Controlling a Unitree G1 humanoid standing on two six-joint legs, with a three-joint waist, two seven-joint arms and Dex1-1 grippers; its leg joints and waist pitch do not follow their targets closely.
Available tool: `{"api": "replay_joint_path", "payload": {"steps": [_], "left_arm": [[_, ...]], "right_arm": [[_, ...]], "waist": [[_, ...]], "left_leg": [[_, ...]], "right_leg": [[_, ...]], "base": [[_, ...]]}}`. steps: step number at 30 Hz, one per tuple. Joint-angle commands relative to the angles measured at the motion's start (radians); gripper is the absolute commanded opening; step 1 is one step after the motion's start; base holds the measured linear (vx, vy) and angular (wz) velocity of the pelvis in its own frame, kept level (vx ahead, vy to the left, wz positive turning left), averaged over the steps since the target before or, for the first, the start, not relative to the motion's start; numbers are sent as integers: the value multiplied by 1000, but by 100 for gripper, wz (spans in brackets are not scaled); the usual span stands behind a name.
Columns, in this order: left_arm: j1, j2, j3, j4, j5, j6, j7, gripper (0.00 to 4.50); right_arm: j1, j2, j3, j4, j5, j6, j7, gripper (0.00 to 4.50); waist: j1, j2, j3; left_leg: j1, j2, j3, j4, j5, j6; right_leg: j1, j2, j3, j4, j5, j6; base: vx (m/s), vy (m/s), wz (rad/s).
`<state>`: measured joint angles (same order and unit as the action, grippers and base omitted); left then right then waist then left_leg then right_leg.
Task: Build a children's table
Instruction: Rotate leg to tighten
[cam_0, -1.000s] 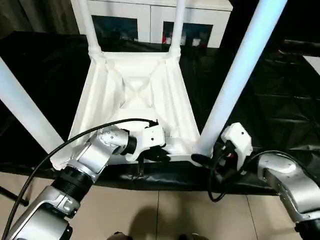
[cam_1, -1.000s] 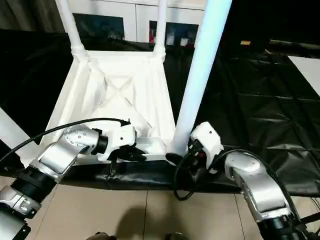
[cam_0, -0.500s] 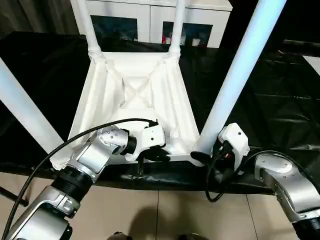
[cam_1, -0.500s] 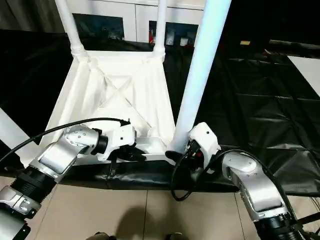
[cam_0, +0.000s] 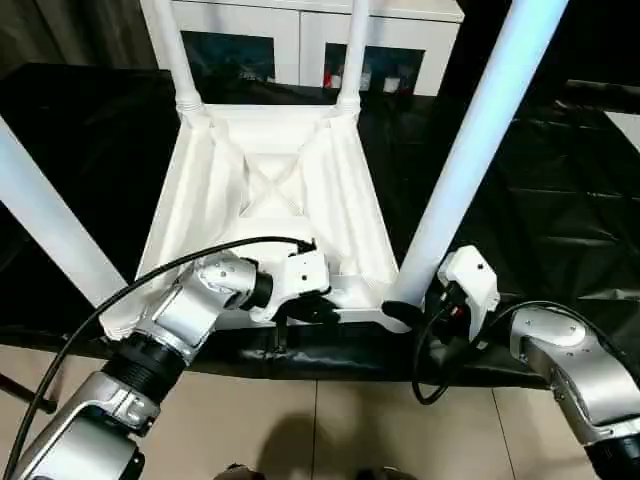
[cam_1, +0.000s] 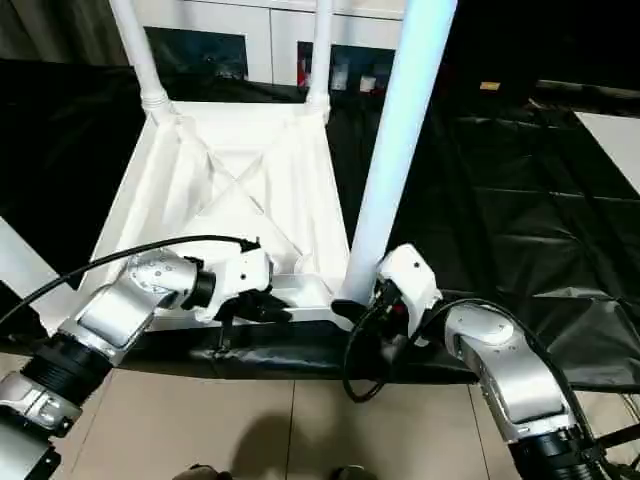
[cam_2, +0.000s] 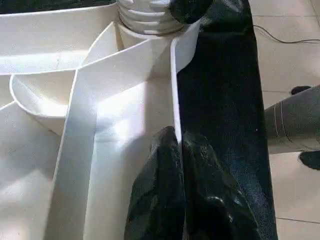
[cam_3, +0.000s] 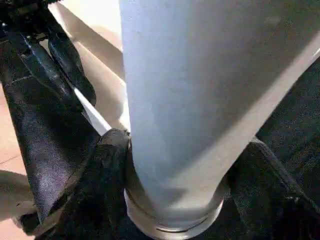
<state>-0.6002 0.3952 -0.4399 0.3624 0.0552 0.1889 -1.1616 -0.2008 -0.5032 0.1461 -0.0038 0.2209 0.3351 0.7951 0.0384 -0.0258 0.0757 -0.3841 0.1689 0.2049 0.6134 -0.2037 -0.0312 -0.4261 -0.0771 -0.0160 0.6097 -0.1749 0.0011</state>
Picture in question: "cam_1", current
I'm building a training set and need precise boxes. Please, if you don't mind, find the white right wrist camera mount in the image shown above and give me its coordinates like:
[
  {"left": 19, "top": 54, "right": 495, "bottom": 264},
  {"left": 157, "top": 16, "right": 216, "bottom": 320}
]
[{"left": 374, "top": 243, "right": 444, "bottom": 349}]

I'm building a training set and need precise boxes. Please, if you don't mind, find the white cabinet with openings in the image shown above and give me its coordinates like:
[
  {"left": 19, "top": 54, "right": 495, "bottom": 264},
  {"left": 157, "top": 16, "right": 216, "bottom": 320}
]
[{"left": 113, "top": 0, "right": 407, "bottom": 95}]

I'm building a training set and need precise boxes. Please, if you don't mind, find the flat white board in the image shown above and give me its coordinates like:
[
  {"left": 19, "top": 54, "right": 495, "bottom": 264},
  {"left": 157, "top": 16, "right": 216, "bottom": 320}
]
[{"left": 574, "top": 110, "right": 640, "bottom": 197}]

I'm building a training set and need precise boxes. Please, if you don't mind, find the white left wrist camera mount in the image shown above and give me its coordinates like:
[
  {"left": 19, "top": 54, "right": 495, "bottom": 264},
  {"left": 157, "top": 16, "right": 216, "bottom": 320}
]
[{"left": 197, "top": 244, "right": 275, "bottom": 324}]

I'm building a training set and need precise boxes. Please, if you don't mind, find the white plastic table top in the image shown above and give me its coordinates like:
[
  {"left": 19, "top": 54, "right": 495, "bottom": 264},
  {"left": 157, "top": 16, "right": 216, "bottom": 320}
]
[{"left": 42, "top": 99, "right": 362, "bottom": 337}]

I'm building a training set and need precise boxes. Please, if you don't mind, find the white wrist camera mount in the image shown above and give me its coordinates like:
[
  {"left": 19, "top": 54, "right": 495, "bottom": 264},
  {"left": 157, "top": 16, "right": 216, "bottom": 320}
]
[
  {"left": 197, "top": 244, "right": 275, "bottom": 324},
  {"left": 374, "top": 243, "right": 444, "bottom": 349}
]

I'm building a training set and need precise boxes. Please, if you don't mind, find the grey curtain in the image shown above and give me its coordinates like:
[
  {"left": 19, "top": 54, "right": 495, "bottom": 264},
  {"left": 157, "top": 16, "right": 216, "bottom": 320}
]
[{"left": 0, "top": 0, "right": 130, "bottom": 67}]

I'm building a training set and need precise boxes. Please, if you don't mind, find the black work mat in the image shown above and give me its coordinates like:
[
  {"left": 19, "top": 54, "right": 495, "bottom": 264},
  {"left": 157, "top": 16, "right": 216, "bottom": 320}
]
[{"left": 0, "top": 57, "right": 640, "bottom": 394}]

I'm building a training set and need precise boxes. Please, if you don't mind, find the black folding stand leg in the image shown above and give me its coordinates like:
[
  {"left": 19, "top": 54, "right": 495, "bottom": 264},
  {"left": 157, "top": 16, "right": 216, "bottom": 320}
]
[{"left": 594, "top": 423, "right": 640, "bottom": 452}]

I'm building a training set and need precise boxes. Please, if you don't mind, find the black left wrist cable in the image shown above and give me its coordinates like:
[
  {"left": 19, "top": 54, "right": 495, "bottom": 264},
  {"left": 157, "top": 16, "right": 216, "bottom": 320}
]
[{"left": 0, "top": 234, "right": 262, "bottom": 327}]

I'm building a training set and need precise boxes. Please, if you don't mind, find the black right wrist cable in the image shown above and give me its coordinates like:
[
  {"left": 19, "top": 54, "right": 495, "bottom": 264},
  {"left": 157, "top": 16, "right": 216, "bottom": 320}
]
[{"left": 342, "top": 297, "right": 601, "bottom": 480}]

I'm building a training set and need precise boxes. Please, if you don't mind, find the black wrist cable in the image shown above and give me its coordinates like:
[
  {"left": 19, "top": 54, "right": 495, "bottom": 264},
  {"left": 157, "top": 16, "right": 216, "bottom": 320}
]
[
  {"left": 342, "top": 297, "right": 601, "bottom": 480},
  {"left": 0, "top": 234, "right": 262, "bottom": 327}
]

